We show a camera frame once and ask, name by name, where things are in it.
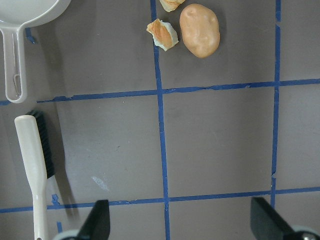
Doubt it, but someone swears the bread piece with crust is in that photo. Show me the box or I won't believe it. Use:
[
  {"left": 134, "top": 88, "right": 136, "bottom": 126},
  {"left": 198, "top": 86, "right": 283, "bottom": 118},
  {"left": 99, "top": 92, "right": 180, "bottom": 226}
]
[{"left": 146, "top": 18, "right": 179, "bottom": 52}]

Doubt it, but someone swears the orange potato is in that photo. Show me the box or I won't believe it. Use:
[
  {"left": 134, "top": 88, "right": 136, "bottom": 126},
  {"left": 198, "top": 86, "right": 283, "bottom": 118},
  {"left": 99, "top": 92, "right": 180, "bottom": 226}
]
[{"left": 179, "top": 3, "right": 221, "bottom": 59}]

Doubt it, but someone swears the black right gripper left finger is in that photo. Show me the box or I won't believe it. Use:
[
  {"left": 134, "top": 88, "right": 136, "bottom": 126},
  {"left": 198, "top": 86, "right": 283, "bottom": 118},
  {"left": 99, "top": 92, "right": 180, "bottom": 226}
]
[{"left": 75, "top": 200, "right": 111, "bottom": 240}]

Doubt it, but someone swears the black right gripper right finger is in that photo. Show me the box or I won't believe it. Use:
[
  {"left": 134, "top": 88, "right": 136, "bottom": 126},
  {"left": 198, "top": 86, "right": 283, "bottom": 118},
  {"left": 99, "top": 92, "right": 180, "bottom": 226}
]
[{"left": 250, "top": 197, "right": 299, "bottom": 240}]

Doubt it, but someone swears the beige plastic dustpan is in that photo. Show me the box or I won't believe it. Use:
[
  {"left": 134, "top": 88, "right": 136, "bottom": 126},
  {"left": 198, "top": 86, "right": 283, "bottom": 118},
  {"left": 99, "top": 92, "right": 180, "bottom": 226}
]
[{"left": 0, "top": 0, "right": 71, "bottom": 104}]

